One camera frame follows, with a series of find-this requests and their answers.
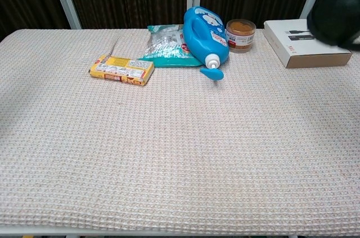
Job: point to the beige waffle tablecloth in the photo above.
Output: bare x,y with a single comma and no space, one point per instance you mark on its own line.
168,142

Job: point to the teal snack bag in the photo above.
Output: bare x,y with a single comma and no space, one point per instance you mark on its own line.
164,46

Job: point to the yellow snack box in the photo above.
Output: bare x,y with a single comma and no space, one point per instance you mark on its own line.
121,69

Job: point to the blue detergent pump bottle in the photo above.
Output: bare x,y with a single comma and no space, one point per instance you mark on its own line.
206,35

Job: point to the clear jar brown contents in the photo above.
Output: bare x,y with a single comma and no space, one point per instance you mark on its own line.
240,36

